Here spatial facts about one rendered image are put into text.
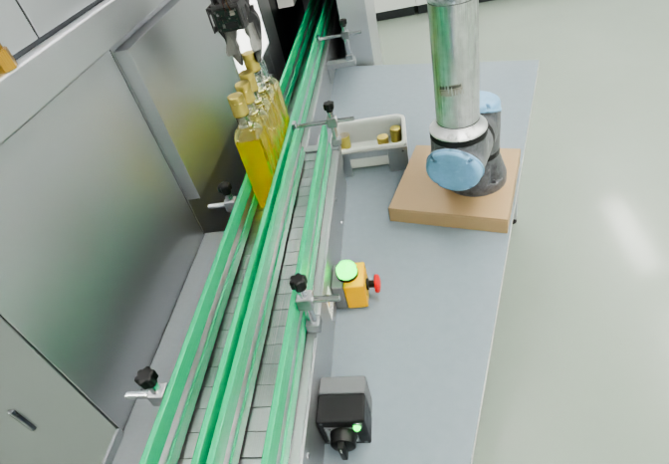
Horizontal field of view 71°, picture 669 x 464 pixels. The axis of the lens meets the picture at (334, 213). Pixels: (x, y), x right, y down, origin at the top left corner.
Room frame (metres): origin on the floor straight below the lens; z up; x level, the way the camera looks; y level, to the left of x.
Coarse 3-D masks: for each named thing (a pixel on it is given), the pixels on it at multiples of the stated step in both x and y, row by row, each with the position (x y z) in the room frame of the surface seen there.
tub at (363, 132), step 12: (360, 120) 1.29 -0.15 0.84; (372, 120) 1.28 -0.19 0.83; (384, 120) 1.27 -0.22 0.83; (396, 120) 1.26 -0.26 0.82; (348, 132) 1.29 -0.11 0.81; (360, 132) 1.29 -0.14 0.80; (372, 132) 1.28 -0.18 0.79; (384, 132) 1.27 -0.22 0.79; (360, 144) 1.27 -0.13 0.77; (372, 144) 1.25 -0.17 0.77; (384, 144) 1.12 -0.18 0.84; (396, 144) 1.11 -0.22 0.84
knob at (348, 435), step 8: (336, 432) 0.37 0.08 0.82; (344, 432) 0.37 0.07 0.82; (352, 432) 0.37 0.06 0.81; (336, 440) 0.36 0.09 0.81; (344, 440) 0.35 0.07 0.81; (352, 440) 0.36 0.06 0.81; (336, 448) 0.36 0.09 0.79; (344, 448) 0.35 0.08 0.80; (352, 448) 0.35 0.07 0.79; (344, 456) 0.34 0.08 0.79
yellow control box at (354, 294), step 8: (336, 264) 0.73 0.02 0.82; (360, 264) 0.71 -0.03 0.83; (360, 272) 0.68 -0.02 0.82; (336, 280) 0.68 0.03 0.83; (360, 280) 0.66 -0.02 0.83; (368, 280) 0.69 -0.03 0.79; (336, 288) 0.66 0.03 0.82; (344, 288) 0.65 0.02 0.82; (352, 288) 0.65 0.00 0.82; (360, 288) 0.65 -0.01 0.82; (368, 288) 0.67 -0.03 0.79; (344, 296) 0.66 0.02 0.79; (352, 296) 0.65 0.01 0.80; (360, 296) 0.65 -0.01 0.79; (336, 304) 0.66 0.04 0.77; (344, 304) 0.66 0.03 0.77; (352, 304) 0.65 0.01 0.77; (360, 304) 0.65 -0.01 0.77
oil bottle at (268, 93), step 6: (264, 90) 1.10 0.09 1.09; (270, 90) 1.11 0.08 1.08; (264, 96) 1.09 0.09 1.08; (270, 96) 1.09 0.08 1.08; (270, 102) 1.08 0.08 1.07; (276, 102) 1.11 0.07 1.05; (276, 108) 1.10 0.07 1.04; (276, 114) 1.09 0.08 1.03; (282, 120) 1.12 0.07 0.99; (282, 126) 1.10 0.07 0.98; (282, 132) 1.09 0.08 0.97; (282, 138) 1.08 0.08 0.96
